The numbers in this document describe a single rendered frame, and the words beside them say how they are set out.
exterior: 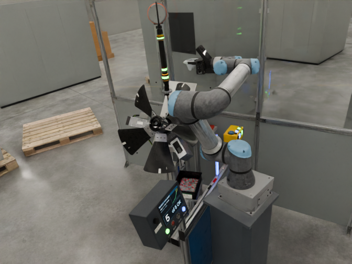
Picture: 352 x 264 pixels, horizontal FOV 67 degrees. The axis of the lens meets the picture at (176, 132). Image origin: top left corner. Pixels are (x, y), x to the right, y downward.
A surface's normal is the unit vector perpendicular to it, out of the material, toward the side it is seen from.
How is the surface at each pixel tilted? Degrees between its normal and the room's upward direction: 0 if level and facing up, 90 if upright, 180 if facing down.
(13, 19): 90
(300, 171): 90
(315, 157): 90
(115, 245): 0
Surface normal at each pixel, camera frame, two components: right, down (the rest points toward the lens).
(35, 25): 0.67, 0.30
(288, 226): -0.10, -0.87
